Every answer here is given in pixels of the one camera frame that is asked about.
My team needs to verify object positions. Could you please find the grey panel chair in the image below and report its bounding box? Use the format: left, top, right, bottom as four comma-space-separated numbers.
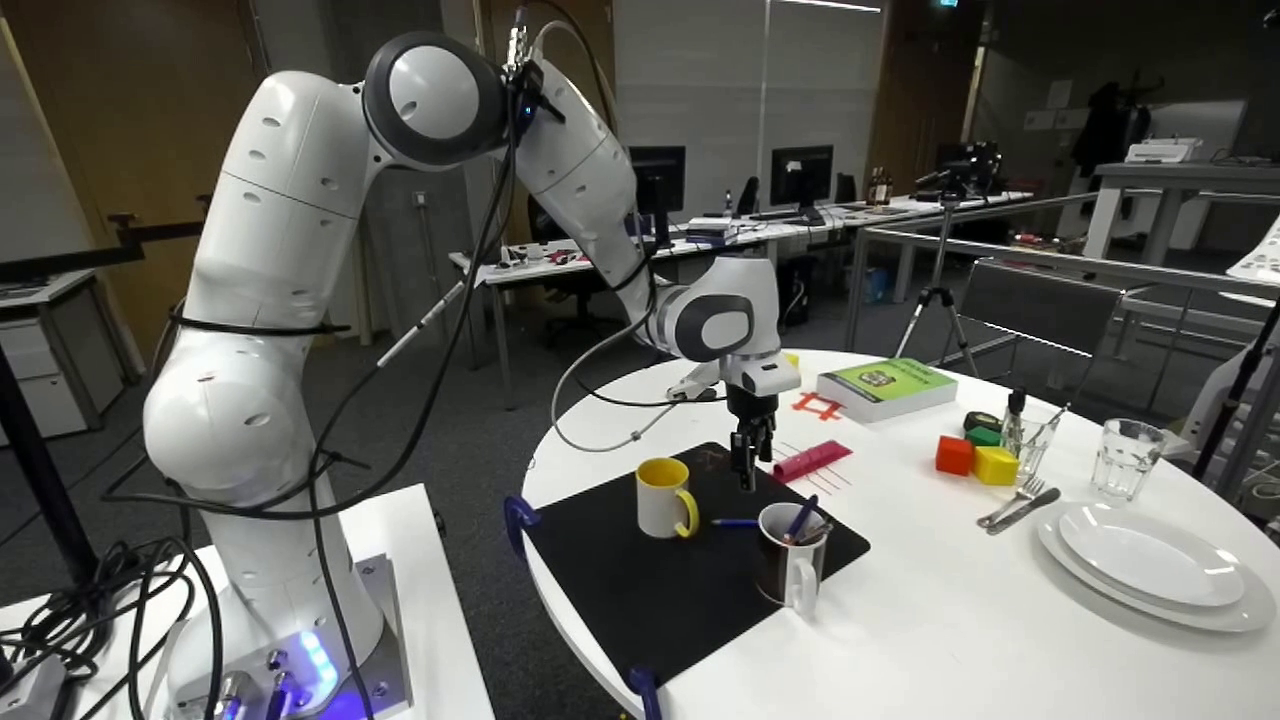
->
955, 254, 1130, 368

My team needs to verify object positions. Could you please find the white robot pedestal table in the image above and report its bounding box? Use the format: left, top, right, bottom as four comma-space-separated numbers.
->
0, 479, 495, 720

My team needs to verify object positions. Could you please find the black computer monitor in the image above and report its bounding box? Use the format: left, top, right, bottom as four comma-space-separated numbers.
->
628, 141, 694, 219
770, 141, 840, 225

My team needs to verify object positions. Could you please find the yellow toy block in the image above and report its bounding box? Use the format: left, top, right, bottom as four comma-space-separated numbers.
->
973, 442, 1023, 493

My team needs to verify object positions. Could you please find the silver cutlery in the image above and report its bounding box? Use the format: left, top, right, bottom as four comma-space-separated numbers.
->
977, 485, 1069, 539

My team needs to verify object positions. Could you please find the green book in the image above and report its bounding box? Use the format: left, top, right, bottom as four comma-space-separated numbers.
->
811, 356, 961, 428

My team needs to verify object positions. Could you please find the white and yellow mug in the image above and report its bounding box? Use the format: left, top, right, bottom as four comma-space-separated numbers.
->
634, 456, 703, 542

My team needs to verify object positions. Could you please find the white background table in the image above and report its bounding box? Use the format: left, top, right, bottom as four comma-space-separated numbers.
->
1080, 156, 1280, 265

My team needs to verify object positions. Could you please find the black square table mat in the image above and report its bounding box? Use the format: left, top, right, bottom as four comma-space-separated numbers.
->
524, 439, 878, 690

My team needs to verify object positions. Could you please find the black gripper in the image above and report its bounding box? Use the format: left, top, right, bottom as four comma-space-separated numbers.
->
725, 386, 785, 498

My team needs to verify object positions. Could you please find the blue table clamp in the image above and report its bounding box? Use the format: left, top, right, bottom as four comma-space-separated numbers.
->
500, 493, 539, 558
624, 663, 667, 720

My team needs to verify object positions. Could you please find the orange plastic frame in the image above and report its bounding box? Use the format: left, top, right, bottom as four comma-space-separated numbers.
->
791, 386, 850, 425

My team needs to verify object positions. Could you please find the black floor cable bundle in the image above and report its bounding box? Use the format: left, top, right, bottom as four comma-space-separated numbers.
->
0, 534, 232, 720

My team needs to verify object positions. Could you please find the camera tripod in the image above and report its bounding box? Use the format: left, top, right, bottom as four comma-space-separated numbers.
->
888, 135, 1003, 368

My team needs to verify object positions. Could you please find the grey metal frame railing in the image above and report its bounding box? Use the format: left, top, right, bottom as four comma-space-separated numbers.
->
846, 191, 1280, 405

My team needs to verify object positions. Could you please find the small white plate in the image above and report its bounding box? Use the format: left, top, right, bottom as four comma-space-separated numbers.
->
1054, 498, 1253, 616

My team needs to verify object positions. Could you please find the clear drinking glass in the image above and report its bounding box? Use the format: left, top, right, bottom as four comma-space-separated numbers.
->
1091, 415, 1171, 508

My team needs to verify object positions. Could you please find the red toy block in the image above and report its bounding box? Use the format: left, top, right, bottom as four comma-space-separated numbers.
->
932, 430, 982, 479

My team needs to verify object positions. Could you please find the pink plastic ruler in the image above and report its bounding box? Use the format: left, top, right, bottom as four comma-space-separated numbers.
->
770, 436, 858, 489

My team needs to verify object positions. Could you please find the long white office desk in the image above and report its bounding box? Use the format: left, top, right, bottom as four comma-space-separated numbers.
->
473, 191, 1039, 393

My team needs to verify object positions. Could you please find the round white table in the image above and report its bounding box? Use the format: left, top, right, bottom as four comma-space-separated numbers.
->
515, 349, 1280, 720

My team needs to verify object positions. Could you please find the blue pen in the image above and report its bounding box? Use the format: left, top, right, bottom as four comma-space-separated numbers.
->
785, 493, 824, 542

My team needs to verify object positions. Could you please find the glass cutlery holder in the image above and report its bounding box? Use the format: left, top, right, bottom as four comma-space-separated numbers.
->
1003, 384, 1071, 493

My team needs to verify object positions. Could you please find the black easel stand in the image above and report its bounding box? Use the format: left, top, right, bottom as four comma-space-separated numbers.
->
0, 215, 149, 591

